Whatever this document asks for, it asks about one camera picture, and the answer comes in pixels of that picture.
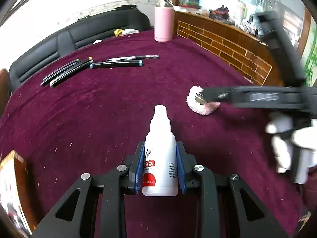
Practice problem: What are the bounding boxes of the black pen far left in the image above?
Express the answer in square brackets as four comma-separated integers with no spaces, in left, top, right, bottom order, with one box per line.
[40,59,79,86]

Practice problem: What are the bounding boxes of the black leather headboard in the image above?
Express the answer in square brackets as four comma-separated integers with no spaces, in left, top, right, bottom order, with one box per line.
[9,5,152,92]

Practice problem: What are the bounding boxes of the pink thermos bottle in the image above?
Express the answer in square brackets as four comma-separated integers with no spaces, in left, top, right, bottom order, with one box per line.
[154,0,175,42]

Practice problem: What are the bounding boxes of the white bottle red label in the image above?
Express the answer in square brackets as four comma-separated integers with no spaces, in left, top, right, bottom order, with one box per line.
[142,105,178,197]

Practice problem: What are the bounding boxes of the dark red velvet bedspread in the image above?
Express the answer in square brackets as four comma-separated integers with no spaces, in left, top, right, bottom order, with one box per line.
[1,31,303,235]

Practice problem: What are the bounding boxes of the black pen blue tip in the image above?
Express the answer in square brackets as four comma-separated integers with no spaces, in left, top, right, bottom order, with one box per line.
[89,60,143,69]

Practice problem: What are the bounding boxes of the wooden dresser with clutter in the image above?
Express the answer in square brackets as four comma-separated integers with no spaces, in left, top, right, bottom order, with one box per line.
[174,12,284,86]

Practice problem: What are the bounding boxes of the black pen gold trim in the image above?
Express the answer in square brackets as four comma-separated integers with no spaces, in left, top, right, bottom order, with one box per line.
[49,57,94,88]

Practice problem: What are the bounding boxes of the mirror over dresser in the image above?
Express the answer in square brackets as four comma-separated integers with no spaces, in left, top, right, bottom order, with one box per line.
[199,0,312,54]

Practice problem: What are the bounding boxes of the silver black pen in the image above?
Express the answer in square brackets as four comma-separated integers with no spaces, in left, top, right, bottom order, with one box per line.
[106,55,160,61]

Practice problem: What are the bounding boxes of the white gold-edged storage box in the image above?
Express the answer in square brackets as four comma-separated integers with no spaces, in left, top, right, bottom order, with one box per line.
[1,150,38,237]

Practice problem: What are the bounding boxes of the white gloved right hand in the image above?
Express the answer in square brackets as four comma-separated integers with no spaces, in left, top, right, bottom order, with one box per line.
[265,112,316,184]

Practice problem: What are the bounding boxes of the yellow object on bed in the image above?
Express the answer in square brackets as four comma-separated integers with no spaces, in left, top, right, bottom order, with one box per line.
[114,29,123,37]

